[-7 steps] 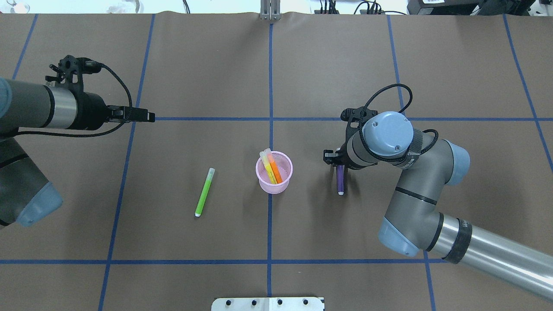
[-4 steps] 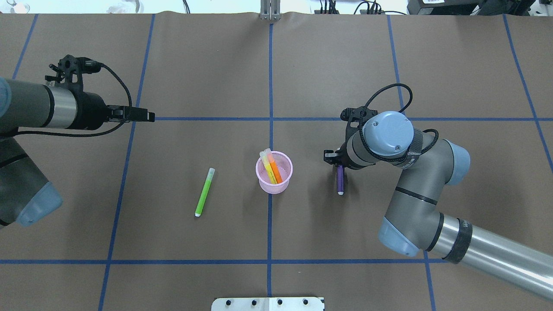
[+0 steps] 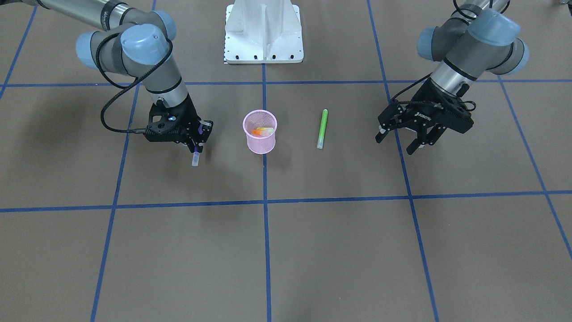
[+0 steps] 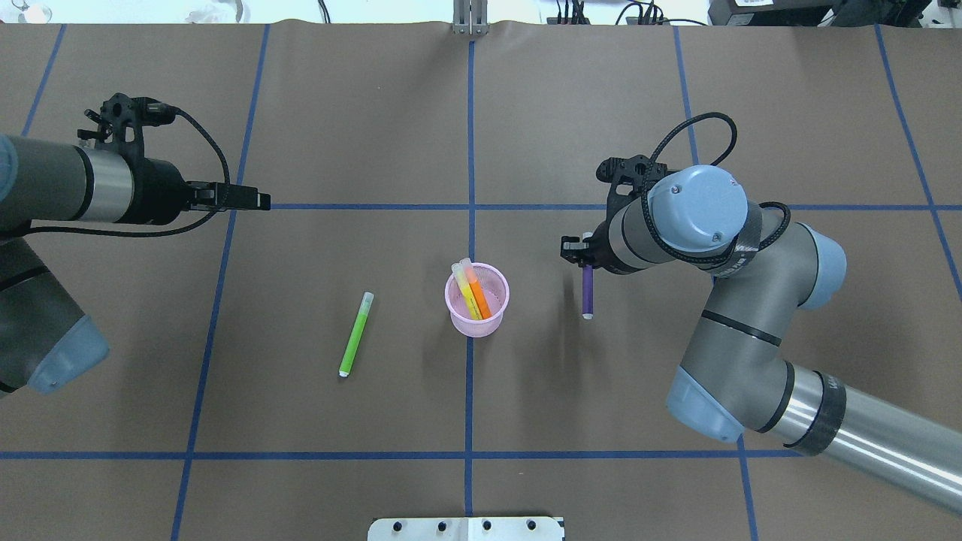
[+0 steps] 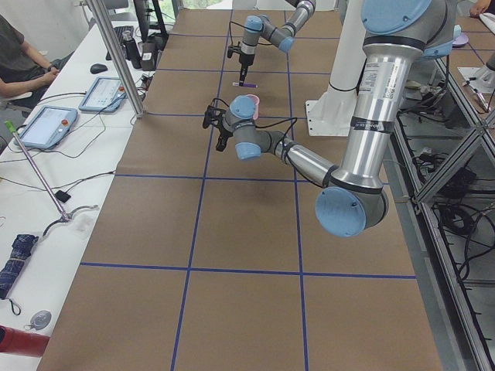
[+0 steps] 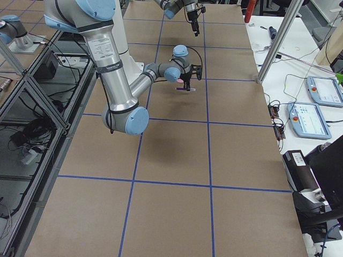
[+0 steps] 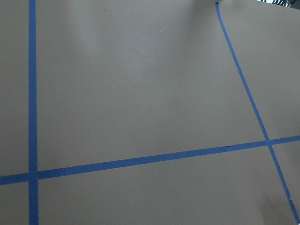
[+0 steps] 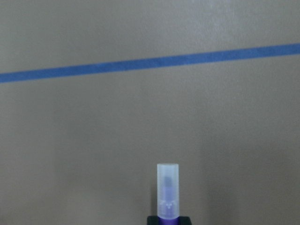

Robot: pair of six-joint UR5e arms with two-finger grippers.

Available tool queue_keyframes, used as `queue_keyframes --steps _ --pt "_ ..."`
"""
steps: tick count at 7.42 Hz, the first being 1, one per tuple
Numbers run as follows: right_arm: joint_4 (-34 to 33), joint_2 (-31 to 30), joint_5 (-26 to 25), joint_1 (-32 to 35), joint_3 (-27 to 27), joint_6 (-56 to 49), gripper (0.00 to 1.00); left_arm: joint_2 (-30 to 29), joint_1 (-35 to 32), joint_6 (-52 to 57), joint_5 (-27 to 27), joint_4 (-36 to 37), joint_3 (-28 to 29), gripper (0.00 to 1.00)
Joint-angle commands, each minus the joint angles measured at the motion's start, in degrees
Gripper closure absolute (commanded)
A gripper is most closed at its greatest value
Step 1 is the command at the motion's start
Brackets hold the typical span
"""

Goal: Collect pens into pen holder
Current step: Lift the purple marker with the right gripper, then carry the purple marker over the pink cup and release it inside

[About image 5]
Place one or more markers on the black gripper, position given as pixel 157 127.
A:
pixel 224 134
pixel 246 58

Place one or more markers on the purple highlighter pen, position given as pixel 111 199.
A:
pixel 244 84

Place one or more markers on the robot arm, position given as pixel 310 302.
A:
pixel 260 26
pixel 397 33

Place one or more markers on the pink mesh pen holder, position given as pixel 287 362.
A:
pixel 256 101

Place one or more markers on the black box with label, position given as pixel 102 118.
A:
pixel 152 50

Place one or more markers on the black computer monitor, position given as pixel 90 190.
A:
pixel 150 20

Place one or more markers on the black water bottle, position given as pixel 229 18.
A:
pixel 131 49

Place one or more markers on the far teach pendant tablet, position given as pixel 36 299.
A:
pixel 105 95

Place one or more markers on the teach pendant tablet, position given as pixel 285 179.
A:
pixel 48 127
pixel 105 95

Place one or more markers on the black computer mouse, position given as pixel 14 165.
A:
pixel 98 68

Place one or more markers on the small black device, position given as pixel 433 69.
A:
pixel 62 196

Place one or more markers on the near teach pendant tablet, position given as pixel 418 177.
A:
pixel 48 127

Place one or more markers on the seated person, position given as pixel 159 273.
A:
pixel 23 68

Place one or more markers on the metal rod with green tip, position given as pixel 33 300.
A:
pixel 64 215

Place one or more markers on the folded blue umbrella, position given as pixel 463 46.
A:
pixel 22 248

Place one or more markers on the round silver disc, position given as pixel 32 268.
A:
pixel 40 320

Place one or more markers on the red cylinder bottle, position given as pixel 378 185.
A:
pixel 20 343

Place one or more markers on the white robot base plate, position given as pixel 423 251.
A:
pixel 328 118

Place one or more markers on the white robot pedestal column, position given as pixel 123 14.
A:
pixel 350 57

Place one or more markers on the aluminium frame post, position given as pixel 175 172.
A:
pixel 101 16

